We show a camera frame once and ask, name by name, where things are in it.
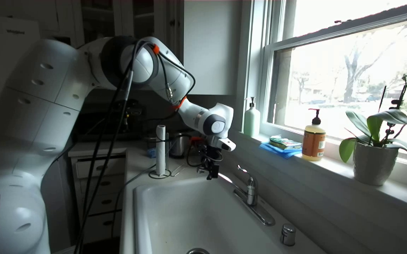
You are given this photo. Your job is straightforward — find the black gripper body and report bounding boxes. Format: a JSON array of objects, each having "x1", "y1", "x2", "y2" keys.
[{"x1": 199, "y1": 143, "x2": 226, "y2": 171}]

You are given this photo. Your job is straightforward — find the chrome faucet spout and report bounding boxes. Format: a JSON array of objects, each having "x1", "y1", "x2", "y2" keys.
[{"x1": 218, "y1": 171, "x2": 252, "y2": 192}]

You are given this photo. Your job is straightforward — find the metal kettle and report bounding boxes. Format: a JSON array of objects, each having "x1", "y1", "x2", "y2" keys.
[{"x1": 167, "y1": 132, "x2": 189, "y2": 161}]

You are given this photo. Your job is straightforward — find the white kitchen sink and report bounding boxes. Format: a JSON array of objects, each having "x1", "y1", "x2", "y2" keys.
[{"x1": 120, "y1": 174, "x2": 328, "y2": 254}]

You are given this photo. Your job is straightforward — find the white paper towel holder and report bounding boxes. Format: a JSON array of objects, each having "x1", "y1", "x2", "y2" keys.
[{"x1": 147, "y1": 123, "x2": 174, "y2": 181}]

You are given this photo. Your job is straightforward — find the green soap pump bottle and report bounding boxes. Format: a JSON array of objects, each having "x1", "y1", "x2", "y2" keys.
[{"x1": 243, "y1": 96, "x2": 261, "y2": 140}]

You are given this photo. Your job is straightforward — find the beige dish sponge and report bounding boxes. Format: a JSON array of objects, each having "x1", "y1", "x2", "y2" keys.
[{"x1": 268, "y1": 135, "x2": 302, "y2": 151}]

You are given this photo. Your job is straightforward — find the chrome sink hole cap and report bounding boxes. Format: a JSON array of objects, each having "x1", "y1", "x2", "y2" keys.
[{"x1": 280, "y1": 223, "x2": 297, "y2": 249}]

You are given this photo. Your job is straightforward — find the orange soap pump bottle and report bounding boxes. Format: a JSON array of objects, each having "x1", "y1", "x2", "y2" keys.
[{"x1": 301, "y1": 108, "x2": 328, "y2": 163}]

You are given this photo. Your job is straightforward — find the white drawer cabinet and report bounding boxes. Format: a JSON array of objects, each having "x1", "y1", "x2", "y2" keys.
[{"x1": 66, "y1": 143, "x2": 129, "y2": 247}]

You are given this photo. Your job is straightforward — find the glass door cabinet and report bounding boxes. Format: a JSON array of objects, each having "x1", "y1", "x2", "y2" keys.
[{"x1": 78, "y1": 0, "x2": 187, "y2": 50}]

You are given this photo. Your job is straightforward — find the potted orchid in white pot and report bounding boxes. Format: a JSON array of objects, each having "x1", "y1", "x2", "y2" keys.
[{"x1": 338, "y1": 74, "x2": 407, "y2": 198}]

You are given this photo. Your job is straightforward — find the chrome faucet base with handle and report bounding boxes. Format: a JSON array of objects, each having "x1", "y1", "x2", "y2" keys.
[{"x1": 232, "y1": 164, "x2": 277, "y2": 228}]

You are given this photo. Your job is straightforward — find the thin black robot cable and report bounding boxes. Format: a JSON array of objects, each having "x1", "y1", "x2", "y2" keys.
[{"x1": 155, "y1": 47, "x2": 198, "y2": 115}]

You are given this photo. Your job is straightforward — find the white sash window frame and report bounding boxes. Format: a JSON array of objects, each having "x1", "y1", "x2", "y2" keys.
[{"x1": 236, "y1": 0, "x2": 407, "y2": 199}]

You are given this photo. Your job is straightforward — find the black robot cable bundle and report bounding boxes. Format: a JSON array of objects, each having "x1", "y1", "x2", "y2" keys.
[{"x1": 72, "y1": 40, "x2": 154, "y2": 254}]

